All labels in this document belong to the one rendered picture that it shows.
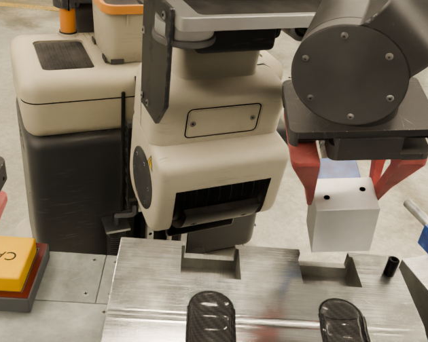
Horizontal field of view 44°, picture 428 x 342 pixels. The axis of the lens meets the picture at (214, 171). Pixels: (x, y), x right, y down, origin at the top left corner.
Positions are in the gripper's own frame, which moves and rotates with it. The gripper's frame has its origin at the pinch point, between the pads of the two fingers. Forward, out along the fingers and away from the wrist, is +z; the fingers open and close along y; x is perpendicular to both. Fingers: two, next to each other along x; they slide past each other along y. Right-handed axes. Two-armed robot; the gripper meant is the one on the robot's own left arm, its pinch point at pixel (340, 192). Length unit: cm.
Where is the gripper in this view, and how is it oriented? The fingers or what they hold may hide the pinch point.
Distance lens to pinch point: 45.2
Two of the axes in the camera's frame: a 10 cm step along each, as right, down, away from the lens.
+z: 0.4, 7.3, 6.8
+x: 0.1, -6.8, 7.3
